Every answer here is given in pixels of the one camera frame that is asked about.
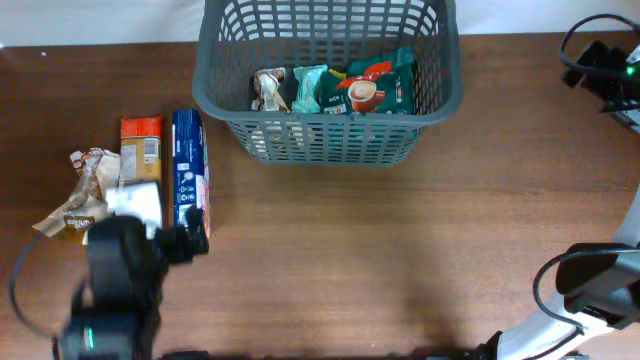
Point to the blue carton box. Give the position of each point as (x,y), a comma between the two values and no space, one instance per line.
(190,166)

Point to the orange pasta packet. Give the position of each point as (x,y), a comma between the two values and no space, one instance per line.
(140,153)

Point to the beige crumpled snack bag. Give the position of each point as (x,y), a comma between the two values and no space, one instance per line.
(98,170)

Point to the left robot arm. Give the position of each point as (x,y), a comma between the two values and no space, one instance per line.
(115,313)

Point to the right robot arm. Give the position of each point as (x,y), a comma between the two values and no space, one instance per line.
(591,289)

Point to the light blue wipes packet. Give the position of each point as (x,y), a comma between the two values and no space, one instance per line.
(308,78)

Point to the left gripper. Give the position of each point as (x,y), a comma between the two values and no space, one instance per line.
(175,239)

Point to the green coffee bag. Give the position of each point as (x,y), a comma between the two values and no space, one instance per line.
(383,84)

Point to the grey plastic basket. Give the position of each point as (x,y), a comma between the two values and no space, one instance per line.
(239,38)

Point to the beige brown snack wrapper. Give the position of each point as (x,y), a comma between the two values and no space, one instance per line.
(266,83)

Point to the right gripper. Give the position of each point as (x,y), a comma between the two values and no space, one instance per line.
(611,59)

